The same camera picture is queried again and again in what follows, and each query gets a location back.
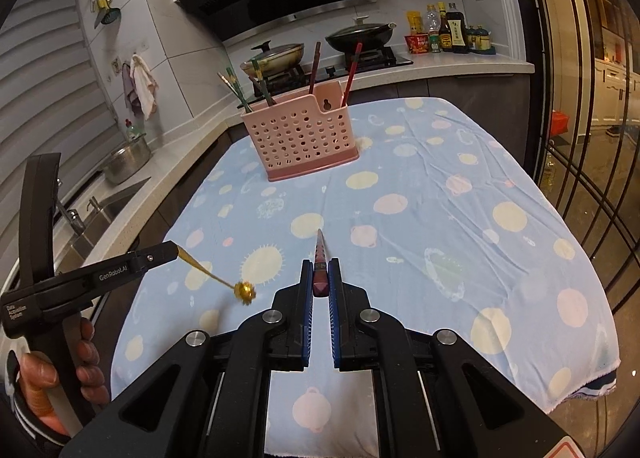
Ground green chopstick gold band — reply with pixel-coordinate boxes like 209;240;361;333
226;66;253;114

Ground white hanging towel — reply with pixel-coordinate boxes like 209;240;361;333
130;54;158;120

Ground beige wok with lid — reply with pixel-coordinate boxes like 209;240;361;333
240;41;305;78

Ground clear plastic bottle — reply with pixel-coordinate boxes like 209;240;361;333
425;4;440;36

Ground yellow seasoning bag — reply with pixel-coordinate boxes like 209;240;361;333
406;10;424;36

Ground blue polka dot tablecloth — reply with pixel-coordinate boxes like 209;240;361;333
109;96;623;458

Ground dark red chopstick gold band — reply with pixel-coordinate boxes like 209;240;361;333
308;41;322;94

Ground yellow cap sauce bottle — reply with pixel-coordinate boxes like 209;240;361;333
438;2;452;52

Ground steel kitchen sink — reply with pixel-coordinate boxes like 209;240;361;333
53;178;149;275

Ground person left hand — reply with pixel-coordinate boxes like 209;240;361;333
18;317;110;436

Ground stainless steel pot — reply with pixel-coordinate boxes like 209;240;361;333
100;135;152;185

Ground black gas stove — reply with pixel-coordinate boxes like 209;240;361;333
244;45;416;104

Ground seasoning jars on tray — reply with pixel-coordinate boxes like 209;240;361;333
466;25;496;55

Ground green dish soap bottle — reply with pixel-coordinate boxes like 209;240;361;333
125;119;144;142

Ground red instant noodle cup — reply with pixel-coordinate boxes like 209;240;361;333
405;33;431;55

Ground black wok with lid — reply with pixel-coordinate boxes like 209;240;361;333
326;16;397;55

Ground small green cap jar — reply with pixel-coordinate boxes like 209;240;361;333
428;32;440;53

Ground kitchen sink faucet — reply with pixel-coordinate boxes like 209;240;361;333
55;196;102;236

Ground pink perforated utensil holder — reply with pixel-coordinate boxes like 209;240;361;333
241;80;359;182

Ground dark soy sauce bottle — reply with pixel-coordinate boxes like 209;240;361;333
446;3;470;54

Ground gold flower-handled spoon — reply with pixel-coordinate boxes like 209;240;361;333
177;246;256;305

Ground bright red chopstick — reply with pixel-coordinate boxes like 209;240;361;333
341;42;362;107

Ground dark maroon chopstick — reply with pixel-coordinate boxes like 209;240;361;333
252;59;276;107

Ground brown chopstick gold band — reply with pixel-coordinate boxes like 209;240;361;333
217;72;252;113

